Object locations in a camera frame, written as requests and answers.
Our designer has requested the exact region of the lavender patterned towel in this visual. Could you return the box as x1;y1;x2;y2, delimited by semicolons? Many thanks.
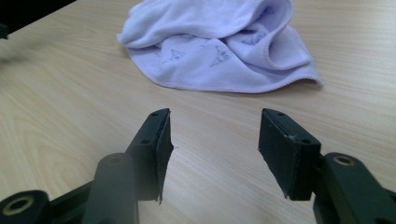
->
116;0;324;94

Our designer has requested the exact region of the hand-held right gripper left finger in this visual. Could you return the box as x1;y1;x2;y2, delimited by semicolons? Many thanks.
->
124;107;175;205

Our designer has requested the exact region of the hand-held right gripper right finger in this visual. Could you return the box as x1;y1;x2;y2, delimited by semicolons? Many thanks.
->
257;107;322;202

